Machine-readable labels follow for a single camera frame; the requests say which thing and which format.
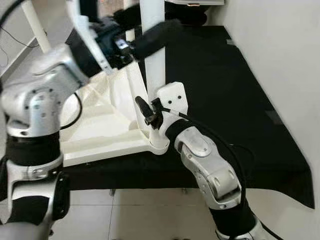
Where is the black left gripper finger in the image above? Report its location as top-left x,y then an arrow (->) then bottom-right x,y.
132,19 -> 183,60
112,6 -> 143,30

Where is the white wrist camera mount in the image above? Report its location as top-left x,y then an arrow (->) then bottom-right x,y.
154,82 -> 190,146
66,0 -> 115,76

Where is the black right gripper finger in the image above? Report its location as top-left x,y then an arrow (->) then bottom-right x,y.
135,96 -> 152,125

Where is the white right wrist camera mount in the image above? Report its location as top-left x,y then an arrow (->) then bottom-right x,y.
154,82 -> 190,146

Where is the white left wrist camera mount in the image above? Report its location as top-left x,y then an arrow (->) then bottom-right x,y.
66,0 -> 115,76

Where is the black table cloth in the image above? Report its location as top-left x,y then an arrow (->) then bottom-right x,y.
59,24 -> 316,209

